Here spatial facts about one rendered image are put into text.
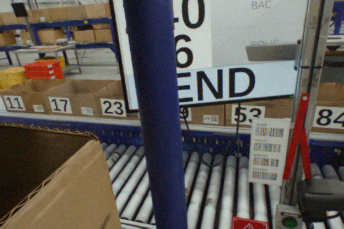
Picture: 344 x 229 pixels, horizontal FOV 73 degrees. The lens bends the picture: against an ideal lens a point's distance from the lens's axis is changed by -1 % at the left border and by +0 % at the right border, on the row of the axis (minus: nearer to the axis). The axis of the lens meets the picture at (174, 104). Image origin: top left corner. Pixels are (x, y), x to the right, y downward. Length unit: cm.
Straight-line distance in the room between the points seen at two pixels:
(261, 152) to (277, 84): 19
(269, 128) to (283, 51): 19
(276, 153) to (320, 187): 12
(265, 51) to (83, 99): 118
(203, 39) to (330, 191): 46
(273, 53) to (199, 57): 19
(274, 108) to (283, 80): 57
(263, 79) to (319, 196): 31
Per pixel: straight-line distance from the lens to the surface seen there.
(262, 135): 61
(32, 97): 184
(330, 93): 158
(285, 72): 68
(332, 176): 130
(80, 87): 192
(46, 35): 757
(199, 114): 128
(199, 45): 60
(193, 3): 59
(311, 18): 55
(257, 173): 68
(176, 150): 16
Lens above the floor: 150
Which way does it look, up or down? 23 degrees down
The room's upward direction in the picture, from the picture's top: 5 degrees counter-clockwise
